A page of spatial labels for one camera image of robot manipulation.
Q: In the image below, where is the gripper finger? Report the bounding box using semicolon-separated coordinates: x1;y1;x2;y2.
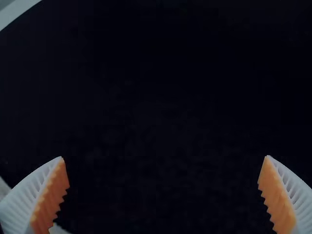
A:
0;156;71;234
257;155;312;234

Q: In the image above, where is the black mat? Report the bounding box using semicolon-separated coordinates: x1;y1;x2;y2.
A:
0;0;312;234

